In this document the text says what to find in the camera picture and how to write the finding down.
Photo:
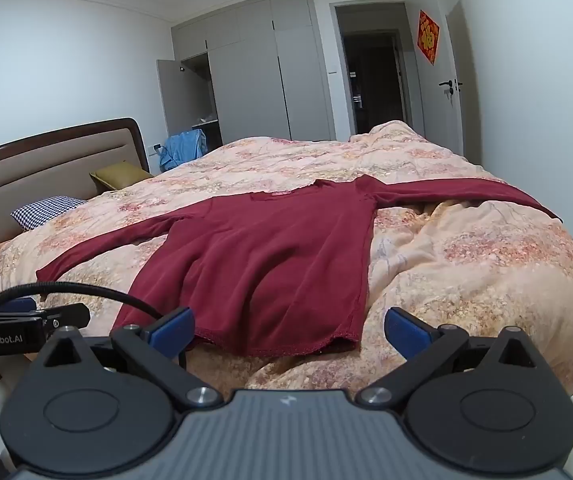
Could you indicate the white room door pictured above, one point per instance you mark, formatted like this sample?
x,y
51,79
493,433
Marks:
x,y
436,115

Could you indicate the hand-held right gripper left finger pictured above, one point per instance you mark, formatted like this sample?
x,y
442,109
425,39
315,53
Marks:
x,y
172,331

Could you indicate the red square door decoration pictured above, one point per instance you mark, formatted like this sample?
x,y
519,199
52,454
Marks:
x,y
428,36

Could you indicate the padded beige bed headboard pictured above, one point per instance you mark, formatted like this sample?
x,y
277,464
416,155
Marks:
x,y
41,170

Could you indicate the floral peach quilt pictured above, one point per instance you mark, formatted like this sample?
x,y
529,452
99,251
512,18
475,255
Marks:
x,y
466,270

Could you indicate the olive yellow pillow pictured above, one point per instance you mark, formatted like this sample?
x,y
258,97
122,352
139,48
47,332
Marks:
x,y
121,175

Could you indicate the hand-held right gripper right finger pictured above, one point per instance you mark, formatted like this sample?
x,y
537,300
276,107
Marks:
x,y
405,331

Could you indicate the white door frame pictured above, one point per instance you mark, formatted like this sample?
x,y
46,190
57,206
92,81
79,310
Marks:
x,y
339,110

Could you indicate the blue cloth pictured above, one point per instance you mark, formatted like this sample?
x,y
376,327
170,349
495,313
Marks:
x,y
181,149

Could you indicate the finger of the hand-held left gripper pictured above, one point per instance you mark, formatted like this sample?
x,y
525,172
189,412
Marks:
x,y
66,316
20,305

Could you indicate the grey wardrobe door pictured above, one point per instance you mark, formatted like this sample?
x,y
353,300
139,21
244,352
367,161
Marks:
x,y
169,95

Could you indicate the houndstooth pillow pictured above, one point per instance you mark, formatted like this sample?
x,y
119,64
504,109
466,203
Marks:
x,y
46,211

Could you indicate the dark red long-sleeved sweater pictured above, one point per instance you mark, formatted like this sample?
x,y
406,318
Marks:
x,y
266,260

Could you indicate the grey built-in wardrobe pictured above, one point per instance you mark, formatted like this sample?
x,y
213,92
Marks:
x,y
246,85

